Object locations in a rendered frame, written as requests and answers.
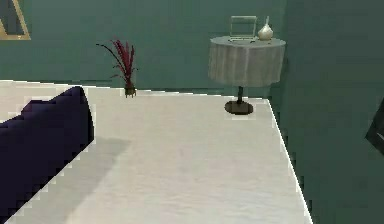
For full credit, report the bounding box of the round grey clothed table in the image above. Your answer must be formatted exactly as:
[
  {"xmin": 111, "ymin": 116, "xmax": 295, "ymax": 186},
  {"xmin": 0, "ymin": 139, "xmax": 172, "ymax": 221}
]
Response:
[{"xmin": 207, "ymin": 35, "xmax": 287, "ymax": 116}]

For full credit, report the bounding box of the red house plant in pot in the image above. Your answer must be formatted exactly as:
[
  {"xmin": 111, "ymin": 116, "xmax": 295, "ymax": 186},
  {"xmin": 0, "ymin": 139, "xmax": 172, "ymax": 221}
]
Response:
[{"xmin": 95, "ymin": 38, "xmax": 139, "ymax": 99}]

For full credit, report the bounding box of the grey open laptop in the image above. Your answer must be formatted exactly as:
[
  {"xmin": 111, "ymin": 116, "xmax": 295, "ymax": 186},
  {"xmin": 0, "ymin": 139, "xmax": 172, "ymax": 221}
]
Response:
[{"xmin": 228, "ymin": 15, "xmax": 259, "ymax": 43}]

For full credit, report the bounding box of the white round vase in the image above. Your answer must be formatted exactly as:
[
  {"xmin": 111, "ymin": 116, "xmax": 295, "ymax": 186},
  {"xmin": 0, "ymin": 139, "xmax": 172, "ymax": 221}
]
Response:
[{"xmin": 257, "ymin": 15, "xmax": 275, "ymax": 42}]

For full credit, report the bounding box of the dark purple sofa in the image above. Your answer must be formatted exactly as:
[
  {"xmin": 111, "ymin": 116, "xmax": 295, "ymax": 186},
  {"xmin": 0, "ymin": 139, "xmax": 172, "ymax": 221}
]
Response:
[{"xmin": 0, "ymin": 85, "xmax": 95, "ymax": 224}]

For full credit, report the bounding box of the black television set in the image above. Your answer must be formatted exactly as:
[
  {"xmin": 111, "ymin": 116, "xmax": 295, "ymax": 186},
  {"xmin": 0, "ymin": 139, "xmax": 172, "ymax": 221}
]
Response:
[{"xmin": 364, "ymin": 98, "xmax": 384, "ymax": 156}]

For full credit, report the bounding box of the gold framed wall picture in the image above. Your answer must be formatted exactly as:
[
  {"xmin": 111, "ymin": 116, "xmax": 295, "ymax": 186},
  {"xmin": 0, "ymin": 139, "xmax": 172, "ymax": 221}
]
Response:
[{"xmin": 0, "ymin": 0, "xmax": 32, "ymax": 41}]

